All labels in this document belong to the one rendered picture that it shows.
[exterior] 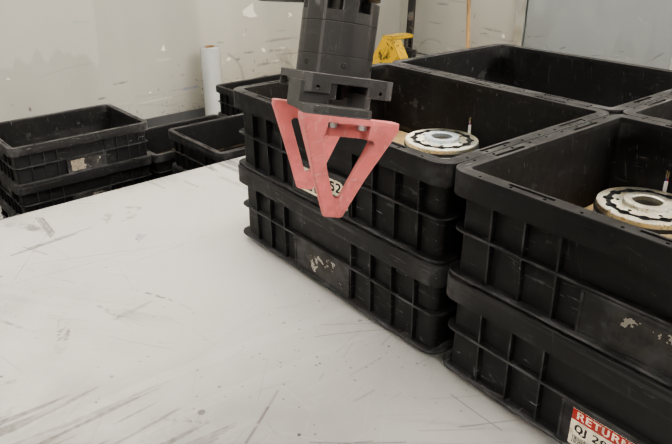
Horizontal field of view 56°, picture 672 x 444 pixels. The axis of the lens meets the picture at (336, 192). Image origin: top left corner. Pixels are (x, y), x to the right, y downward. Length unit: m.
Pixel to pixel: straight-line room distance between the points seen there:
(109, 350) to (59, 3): 3.01
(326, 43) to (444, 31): 4.35
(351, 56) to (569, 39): 3.78
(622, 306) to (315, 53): 0.30
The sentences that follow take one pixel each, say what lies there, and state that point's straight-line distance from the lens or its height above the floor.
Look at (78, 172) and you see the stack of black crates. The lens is 1.95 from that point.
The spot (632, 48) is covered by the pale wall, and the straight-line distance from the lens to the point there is 4.05.
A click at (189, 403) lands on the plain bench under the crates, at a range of 0.67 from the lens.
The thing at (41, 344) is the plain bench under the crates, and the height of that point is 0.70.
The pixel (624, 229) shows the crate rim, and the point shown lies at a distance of 0.50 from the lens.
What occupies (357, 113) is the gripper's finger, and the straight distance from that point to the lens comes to 0.42.
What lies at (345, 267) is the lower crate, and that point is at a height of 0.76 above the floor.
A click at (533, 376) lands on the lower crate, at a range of 0.62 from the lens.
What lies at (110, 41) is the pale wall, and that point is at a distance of 3.76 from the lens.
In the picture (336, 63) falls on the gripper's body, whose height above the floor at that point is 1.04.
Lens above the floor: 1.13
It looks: 23 degrees down
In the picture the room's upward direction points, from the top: straight up
